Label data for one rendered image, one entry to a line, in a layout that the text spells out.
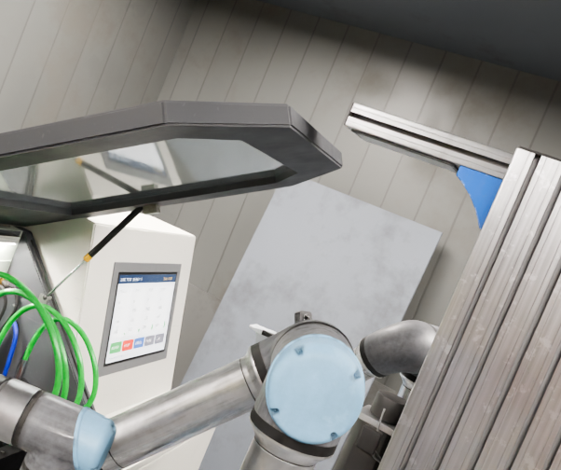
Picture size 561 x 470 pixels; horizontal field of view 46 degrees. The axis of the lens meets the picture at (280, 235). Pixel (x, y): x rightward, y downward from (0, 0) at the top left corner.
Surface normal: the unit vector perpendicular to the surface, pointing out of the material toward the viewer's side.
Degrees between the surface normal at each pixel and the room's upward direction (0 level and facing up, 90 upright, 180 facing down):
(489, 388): 90
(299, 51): 90
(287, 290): 82
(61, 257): 90
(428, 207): 90
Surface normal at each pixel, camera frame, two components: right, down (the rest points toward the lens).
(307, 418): 0.04, -0.07
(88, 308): 0.95, 0.15
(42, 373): -0.28, -0.05
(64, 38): 0.82, 0.37
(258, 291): -0.36, -0.25
